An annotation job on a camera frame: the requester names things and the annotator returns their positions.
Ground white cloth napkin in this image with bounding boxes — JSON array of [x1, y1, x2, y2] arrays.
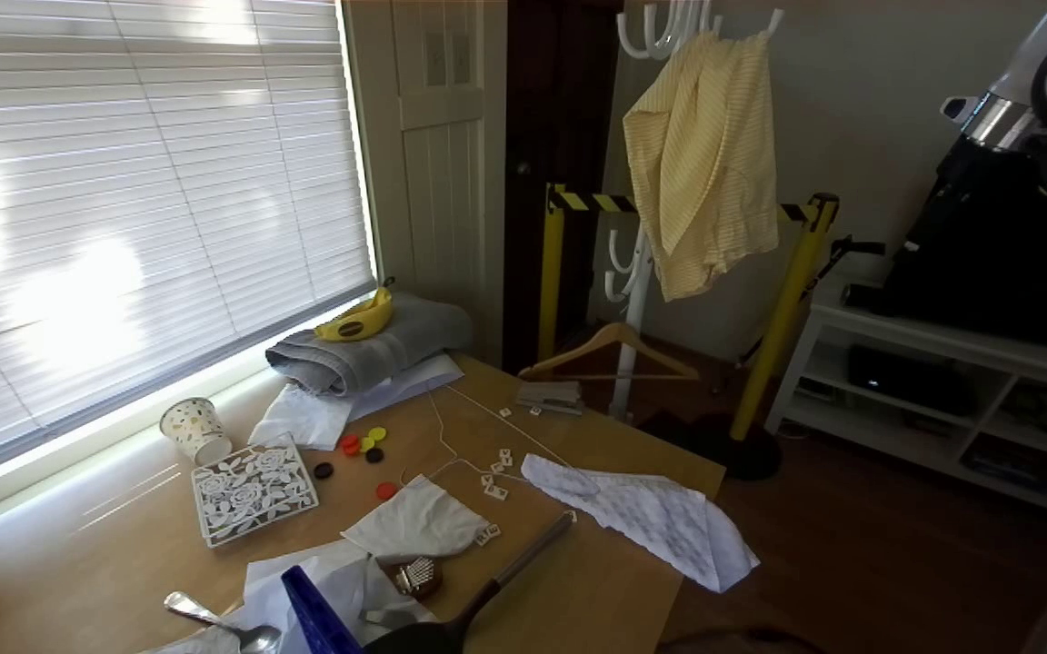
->
[[342, 475, 492, 560]]

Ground white patterned towel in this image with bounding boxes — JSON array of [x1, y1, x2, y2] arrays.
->
[[520, 456, 761, 592]]

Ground wooden clothing hanger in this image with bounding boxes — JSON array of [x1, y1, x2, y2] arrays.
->
[[523, 324, 701, 383]]

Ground grey folded towel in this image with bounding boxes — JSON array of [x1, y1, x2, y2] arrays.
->
[[264, 296, 473, 397]]

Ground white paper sheets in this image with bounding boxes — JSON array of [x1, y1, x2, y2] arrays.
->
[[245, 352, 468, 456]]

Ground yellow barrier post right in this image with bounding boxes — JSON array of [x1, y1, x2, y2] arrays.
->
[[716, 194, 840, 480]]

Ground white coat stand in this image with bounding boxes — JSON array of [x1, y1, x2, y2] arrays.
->
[[598, 0, 790, 422]]

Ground yellow cloth on stand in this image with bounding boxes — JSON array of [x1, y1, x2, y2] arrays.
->
[[618, 30, 787, 304]]

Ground metal spoon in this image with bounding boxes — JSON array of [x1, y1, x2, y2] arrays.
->
[[163, 592, 281, 654]]

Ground box of white pieces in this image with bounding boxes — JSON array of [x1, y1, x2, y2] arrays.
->
[[194, 444, 320, 548]]

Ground yellow banana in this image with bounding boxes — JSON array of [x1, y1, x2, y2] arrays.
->
[[317, 289, 392, 343]]

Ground window blinds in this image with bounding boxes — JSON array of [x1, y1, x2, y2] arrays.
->
[[0, 0, 375, 461]]

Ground wooden table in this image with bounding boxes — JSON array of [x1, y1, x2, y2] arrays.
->
[[0, 359, 724, 654]]

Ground white tv shelf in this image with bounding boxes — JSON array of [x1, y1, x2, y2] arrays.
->
[[766, 298, 1047, 510]]

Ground patterned paper cup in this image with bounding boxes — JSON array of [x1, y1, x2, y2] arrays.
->
[[160, 397, 232, 466]]

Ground yellow game disc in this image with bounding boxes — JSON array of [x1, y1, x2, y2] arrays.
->
[[359, 426, 389, 450]]

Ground red game disc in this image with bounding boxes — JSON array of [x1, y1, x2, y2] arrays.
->
[[375, 480, 400, 503]]

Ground black frying pan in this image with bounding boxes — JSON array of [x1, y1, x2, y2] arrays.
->
[[363, 518, 572, 654]]

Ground blue connect four grid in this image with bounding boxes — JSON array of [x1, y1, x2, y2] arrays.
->
[[281, 569, 363, 654]]

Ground yellow barrier post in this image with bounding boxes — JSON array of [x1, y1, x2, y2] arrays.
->
[[716, 194, 840, 480], [539, 182, 582, 358]]

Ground yellow barrier post left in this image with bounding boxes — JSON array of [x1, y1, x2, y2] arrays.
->
[[539, 182, 582, 358]]

